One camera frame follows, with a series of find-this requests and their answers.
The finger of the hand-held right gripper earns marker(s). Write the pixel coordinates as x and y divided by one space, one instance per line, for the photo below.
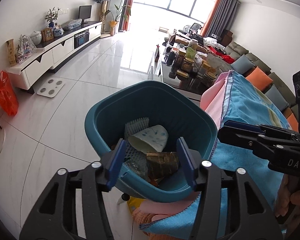
240 124
240 137

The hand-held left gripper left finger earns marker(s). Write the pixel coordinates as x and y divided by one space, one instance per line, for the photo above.
117 162

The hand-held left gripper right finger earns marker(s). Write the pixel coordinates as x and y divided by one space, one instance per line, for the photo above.
186 162

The clear plastic bag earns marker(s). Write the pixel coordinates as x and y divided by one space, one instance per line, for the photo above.
138 167

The large gold foil wrapper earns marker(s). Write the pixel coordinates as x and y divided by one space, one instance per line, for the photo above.
162 165

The white paper cup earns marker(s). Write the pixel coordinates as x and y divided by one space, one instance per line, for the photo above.
150 137

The white foam net sleeve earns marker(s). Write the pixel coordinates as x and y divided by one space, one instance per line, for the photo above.
137 126

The teal plastic bin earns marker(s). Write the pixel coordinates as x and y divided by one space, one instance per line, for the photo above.
152 100

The person's right hand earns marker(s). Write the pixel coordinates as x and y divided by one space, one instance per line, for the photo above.
297 195

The orange cushion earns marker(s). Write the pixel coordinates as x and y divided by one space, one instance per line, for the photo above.
258 78
292 121

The blue floral blanket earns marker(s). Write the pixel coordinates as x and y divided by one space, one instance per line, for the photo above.
242 105

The blue-grey cushion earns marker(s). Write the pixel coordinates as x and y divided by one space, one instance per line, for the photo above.
276 97
242 64

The yellow packet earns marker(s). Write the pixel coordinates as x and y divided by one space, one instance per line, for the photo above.
136 203

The coral fleece garment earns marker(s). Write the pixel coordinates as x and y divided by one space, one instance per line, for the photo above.
142 218

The red cloth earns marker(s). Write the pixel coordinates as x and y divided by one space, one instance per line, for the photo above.
229 59

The group of glass jars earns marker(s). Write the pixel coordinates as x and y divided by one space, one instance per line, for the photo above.
190 65

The dark glass coffee table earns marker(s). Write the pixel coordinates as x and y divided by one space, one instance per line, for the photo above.
170 80

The white clothes pile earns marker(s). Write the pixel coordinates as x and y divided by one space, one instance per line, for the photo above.
212 41

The brown boxes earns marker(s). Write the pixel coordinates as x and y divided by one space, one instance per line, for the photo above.
226 37

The black bag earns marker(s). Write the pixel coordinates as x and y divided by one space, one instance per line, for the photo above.
197 37

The white bathroom scale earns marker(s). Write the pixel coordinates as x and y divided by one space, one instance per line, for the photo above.
50 87

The brown ottoman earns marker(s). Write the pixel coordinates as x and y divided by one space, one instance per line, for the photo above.
180 38

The grey office chair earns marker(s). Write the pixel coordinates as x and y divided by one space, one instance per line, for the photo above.
193 27

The orange and grey curtain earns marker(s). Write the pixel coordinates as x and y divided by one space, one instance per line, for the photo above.
128 5
220 12

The white TV cabinet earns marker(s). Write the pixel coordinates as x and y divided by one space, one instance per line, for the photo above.
45 62

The orange plastic bag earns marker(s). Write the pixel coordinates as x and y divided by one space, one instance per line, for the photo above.
6 97

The large window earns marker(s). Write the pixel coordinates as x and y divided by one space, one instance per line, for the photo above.
175 2

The blue and white porcelain jar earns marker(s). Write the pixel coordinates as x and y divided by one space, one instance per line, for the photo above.
58 31

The clear plastic wrapped bundle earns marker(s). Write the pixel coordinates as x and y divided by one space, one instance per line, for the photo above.
71 24

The ship model in plastic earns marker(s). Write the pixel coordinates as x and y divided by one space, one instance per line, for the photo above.
26 48

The tall leafy plant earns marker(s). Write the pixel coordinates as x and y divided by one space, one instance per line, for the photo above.
117 15

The white ceramic jar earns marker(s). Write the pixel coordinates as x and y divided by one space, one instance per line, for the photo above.
36 38

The black monitor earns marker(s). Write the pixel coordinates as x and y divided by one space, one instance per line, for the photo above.
85 13

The yellow painted vase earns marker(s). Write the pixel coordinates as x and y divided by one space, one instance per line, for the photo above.
11 52

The plant in blue vase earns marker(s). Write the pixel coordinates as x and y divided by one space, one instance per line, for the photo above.
52 16

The wooden picture frame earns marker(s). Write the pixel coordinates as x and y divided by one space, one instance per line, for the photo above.
47 34

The white wall socket strip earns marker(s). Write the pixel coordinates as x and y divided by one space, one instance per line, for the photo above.
64 10

